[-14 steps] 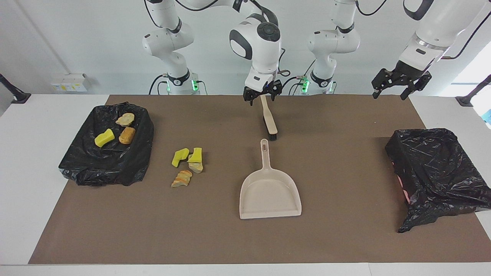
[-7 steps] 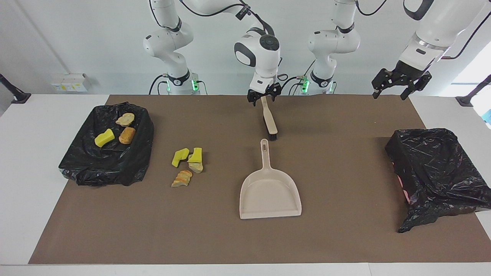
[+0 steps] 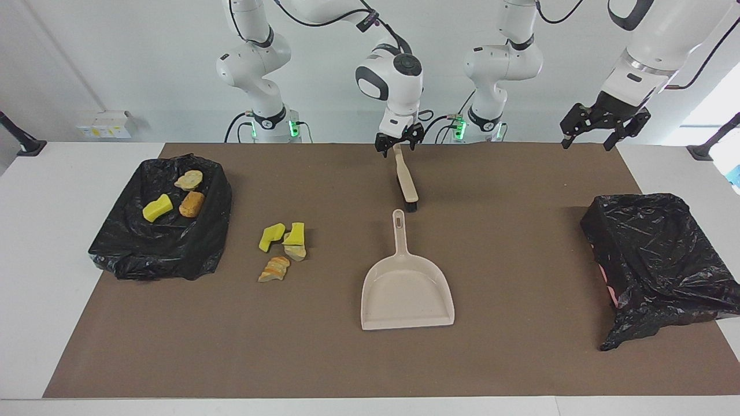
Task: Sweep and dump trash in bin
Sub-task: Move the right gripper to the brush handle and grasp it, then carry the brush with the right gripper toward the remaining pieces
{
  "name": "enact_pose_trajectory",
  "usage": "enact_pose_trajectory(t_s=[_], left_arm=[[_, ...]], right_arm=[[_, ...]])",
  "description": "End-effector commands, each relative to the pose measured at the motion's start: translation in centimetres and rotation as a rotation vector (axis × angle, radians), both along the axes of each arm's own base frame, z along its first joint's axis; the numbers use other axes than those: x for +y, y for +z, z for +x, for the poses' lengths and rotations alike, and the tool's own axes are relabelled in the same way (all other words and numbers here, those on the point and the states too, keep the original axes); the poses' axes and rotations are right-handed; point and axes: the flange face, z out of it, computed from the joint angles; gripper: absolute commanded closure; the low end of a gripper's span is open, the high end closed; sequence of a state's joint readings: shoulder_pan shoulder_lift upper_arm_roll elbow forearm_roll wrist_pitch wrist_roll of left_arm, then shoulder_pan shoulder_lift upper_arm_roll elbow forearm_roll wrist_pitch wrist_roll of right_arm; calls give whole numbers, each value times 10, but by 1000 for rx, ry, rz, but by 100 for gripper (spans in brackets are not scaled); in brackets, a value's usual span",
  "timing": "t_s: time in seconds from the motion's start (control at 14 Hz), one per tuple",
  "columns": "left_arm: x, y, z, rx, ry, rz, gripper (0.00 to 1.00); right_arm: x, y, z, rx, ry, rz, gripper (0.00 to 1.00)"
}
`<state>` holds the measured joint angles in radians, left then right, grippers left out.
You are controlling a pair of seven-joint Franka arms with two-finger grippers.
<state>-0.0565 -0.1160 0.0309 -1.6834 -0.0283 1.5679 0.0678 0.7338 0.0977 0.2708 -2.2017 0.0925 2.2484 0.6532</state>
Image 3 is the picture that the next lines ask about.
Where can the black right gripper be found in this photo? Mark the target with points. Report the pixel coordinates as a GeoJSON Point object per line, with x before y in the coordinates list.
{"type": "Point", "coordinates": [399, 136]}

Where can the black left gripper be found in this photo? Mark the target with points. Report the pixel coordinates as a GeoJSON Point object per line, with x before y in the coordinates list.
{"type": "Point", "coordinates": [615, 107]}

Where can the beige brush with black bristles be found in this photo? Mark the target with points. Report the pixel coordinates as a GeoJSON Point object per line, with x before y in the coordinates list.
{"type": "Point", "coordinates": [407, 185]}

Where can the yellow sponge with green base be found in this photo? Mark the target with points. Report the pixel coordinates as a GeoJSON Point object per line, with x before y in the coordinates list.
{"type": "Point", "coordinates": [295, 234]}

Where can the pale biscuit piece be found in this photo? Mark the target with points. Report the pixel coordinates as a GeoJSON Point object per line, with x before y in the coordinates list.
{"type": "Point", "coordinates": [296, 253]}

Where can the beige plastic dustpan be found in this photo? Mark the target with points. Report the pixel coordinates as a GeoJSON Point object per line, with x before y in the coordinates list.
{"type": "Point", "coordinates": [404, 294]}

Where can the notched yellow sponge piece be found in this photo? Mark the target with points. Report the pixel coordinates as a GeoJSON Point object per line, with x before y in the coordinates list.
{"type": "Point", "coordinates": [270, 237]}

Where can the pointed striped croissant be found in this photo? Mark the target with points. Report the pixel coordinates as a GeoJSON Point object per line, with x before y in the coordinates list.
{"type": "Point", "coordinates": [274, 270]}

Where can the stubby striped croissant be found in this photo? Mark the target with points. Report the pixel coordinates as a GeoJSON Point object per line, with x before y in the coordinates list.
{"type": "Point", "coordinates": [189, 180]}

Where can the brown potato-shaped bread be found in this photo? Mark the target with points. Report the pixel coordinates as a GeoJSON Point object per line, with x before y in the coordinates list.
{"type": "Point", "coordinates": [191, 204]}

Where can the yellow sponge chunk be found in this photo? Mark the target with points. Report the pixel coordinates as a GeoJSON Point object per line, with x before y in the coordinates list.
{"type": "Point", "coordinates": [157, 208]}

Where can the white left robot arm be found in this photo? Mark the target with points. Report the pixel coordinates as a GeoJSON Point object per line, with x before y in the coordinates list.
{"type": "Point", "coordinates": [503, 63]}

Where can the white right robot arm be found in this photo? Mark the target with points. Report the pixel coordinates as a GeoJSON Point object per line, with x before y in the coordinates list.
{"type": "Point", "coordinates": [399, 75]}

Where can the black plastic trash bag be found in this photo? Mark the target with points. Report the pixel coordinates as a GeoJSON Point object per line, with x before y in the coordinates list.
{"type": "Point", "coordinates": [653, 260]}
{"type": "Point", "coordinates": [162, 248]}

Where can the pink bin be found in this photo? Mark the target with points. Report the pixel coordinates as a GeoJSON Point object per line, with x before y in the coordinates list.
{"type": "Point", "coordinates": [610, 292]}

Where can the light blue object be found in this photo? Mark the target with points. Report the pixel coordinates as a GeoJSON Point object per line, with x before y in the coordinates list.
{"type": "Point", "coordinates": [736, 179]}

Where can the brown paper table mat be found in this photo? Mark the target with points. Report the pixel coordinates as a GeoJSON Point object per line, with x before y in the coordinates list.
{"type": "Point", "coordinates": [289, 346]}

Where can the black camera stand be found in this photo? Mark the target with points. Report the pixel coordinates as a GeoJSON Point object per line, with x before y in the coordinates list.
{"type": "Point", "coordinates": [26, 147]}
{"type": "Point", "coordinates": [702, 151]}

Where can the white wall socket box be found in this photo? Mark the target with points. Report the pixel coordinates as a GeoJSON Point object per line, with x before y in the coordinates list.
{"type": "Point", "coordinates": [104, 124]}

